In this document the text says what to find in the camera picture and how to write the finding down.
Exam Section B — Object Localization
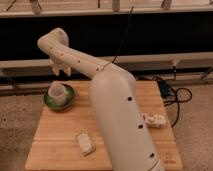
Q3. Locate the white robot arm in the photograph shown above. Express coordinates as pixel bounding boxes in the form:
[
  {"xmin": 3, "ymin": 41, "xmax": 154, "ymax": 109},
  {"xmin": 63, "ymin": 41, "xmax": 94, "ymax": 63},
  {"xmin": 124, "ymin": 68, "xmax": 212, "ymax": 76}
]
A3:
[{"xmin": 37, "ymin": 28, "xmax": 165, "ymax": 171}]

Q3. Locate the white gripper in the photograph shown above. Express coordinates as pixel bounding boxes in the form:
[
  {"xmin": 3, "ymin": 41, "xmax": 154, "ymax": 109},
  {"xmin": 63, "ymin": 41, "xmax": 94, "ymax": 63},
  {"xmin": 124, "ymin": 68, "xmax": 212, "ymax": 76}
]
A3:
[{"xmin": 49, "ymin": 56, "xmax": 72, "ymax": 76}]

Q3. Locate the white ceramic cup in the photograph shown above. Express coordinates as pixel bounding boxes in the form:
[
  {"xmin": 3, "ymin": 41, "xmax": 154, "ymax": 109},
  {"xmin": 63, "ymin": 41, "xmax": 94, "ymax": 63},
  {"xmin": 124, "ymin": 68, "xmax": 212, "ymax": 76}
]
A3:
[{"xmin": 48, "ymin": 83, "xmax": 66, "ymax": 105}]

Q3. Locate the black hanging cable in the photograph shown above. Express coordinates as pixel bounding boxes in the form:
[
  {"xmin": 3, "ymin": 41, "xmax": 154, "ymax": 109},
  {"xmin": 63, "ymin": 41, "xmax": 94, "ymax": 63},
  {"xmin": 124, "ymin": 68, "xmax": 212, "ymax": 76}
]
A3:
[{"xmin": 111, "ymin": 5, "xmax": 135, "ymax": 65}]

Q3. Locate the metal rail frame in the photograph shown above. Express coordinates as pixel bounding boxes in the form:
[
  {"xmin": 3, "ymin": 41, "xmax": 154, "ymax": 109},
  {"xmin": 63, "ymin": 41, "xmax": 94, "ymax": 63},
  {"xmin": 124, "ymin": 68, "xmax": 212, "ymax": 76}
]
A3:
[{"xmin": 0, "ymin": 52, "xmax": 213, "ymax": 77}]

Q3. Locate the green ceramic bowl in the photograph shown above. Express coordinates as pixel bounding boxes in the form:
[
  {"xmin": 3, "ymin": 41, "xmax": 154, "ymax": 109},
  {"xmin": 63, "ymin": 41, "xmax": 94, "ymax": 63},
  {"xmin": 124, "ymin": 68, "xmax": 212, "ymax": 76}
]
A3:
[{"xmin": 43, "ymin": 84, "xmax": 75, "ymax": 111}]

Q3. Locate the wooden cutting board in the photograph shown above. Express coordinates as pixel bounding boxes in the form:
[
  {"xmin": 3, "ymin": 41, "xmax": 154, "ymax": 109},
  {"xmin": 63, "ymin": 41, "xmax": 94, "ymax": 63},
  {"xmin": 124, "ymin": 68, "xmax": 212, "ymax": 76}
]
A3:
[{"xmin": 25, "ymin": 81, "xmax": 183, "ymax": 171}]

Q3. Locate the white plastic bottle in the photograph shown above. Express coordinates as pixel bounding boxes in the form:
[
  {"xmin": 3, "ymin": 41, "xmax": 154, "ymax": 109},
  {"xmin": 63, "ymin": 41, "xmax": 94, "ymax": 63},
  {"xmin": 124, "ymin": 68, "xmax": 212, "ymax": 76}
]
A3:
[{"xmin": 143, "ymin": 114, "xmax": 166, "ymax": 128}]

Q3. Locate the white wrapped packet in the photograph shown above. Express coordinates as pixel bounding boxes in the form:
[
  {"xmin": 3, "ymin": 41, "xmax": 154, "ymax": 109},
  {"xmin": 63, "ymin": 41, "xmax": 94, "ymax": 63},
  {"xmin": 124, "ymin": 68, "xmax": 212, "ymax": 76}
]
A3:
[{"xmin": 76, "ymin": 131, "xmax": 96, "ymax": 156}]

